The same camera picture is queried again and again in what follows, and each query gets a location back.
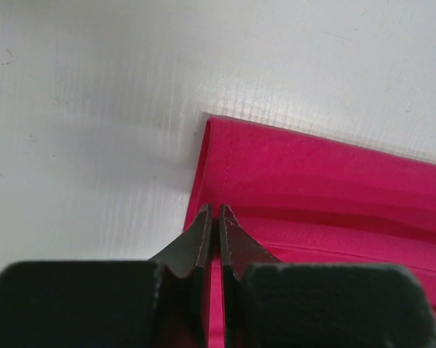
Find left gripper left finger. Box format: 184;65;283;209
0;205;213;347

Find pink t shirt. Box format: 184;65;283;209
183;116;436;348

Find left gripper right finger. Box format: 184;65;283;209
218;205;436;347

